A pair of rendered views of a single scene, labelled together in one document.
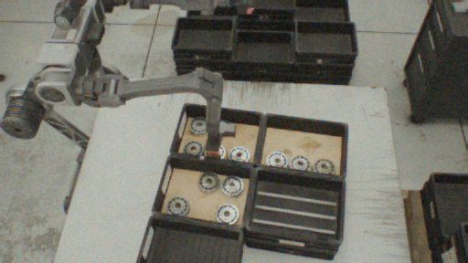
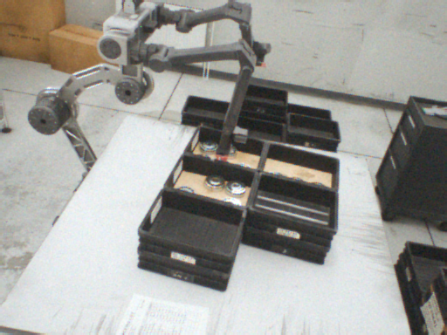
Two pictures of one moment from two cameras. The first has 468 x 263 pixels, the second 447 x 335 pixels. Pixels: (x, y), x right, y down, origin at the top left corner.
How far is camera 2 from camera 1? 0.92 m
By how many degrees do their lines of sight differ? 20
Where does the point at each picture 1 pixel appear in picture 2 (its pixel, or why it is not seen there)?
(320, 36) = (307, 130)
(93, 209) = (99, 197)
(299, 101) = not seen: hidden behind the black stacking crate
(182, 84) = (225, 48)
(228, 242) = (230, 226)
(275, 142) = (274, 167)
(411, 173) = not seen: hidden behind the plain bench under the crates
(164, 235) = (169, 213)
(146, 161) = (154, 173)
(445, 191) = (419, 263)
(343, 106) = not seen: hidden behind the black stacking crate
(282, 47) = (273, 137)
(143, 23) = (149, 115)
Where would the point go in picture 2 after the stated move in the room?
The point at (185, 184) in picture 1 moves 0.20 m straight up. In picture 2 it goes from (192, 182) to (195, 149)
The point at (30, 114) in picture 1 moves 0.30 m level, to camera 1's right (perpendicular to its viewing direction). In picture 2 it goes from (59, 109) to (115, 116)
